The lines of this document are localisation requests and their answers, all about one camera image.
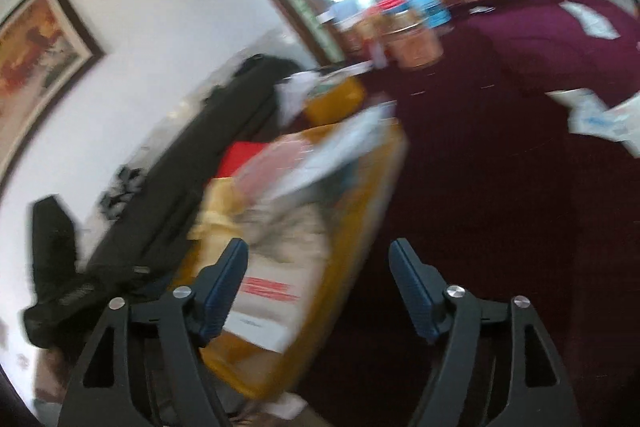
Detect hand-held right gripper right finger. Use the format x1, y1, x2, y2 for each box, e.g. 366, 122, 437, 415
389, 238, 583, 427

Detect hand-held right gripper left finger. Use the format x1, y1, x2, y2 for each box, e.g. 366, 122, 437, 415
57, 237, 250, 427

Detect white plastic bag red print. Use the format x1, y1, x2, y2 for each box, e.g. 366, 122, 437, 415
222, 202, 333, 354

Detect yellow storage box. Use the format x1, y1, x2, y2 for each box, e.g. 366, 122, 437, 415
172, 119, 408, 400

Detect black white patterned cloth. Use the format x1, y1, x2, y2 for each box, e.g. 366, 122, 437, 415
99, 166, 147, 219

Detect maroon bed cover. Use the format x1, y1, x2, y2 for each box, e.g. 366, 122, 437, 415
280, 0, 640, 427

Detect red packet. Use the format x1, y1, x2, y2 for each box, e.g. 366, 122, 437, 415
219, 142, 273, 182

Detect black fabric bag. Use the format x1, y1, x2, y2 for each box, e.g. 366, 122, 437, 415
87, 53, 307, 290

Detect clear plastic packet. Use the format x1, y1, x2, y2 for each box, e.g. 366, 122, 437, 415
234, 107, 402, 204

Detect white crumpled tissue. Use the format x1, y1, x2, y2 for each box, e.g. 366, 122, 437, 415
274, 71, 322, 124

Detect white packet blue print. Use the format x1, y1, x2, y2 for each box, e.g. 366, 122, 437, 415
546, 88, 640, 158

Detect clear jar of orange snacks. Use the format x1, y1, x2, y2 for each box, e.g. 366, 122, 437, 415
382, 0, 446, 70

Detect blue labelled bottle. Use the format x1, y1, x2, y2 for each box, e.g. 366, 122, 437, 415
404, 0, 454, 30

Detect white printed papers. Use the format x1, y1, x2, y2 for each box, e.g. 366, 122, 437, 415
559, 1, 622, 41

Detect framed wall picture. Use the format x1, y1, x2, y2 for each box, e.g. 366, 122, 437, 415
0, 0, 106, 188

